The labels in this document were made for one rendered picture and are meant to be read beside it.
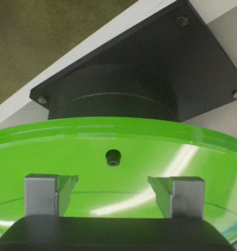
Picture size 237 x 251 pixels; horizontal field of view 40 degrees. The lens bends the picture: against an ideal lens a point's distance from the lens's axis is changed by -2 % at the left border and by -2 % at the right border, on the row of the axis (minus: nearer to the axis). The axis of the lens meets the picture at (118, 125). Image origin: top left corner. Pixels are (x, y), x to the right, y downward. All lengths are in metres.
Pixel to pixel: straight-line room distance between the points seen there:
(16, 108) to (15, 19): 1.12
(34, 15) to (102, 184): 1.33
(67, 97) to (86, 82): 0.02
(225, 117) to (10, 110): 0.27
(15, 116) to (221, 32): 0.27
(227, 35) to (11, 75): 1.54
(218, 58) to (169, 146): 0.17
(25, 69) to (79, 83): 1.42
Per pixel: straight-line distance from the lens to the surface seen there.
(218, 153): 0.20
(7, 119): 0.44
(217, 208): 0.24
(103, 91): 0.30
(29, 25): 1.53
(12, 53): 1.67
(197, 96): 0.37
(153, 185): 0.16
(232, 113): 0.43
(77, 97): 0.31
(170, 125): 0.19
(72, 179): 0.16
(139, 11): 0.32
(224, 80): 0.36
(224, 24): 0.32
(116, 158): 0.18
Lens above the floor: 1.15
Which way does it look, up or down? 34 degrees down
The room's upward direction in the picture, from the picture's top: 180 degrees counter-clockwise
